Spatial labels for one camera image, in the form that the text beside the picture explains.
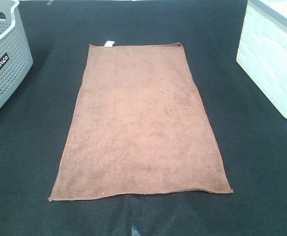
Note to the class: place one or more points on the brown towel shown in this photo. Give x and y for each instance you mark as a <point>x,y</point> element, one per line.
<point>139,127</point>

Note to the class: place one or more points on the black table mat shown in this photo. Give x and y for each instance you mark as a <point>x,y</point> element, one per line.
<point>34,123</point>

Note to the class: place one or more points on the white plastic storage box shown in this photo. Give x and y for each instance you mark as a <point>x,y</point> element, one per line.
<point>262,50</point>

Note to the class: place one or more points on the grey perforated plastic basket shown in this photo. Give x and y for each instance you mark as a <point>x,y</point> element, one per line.
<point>15,55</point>

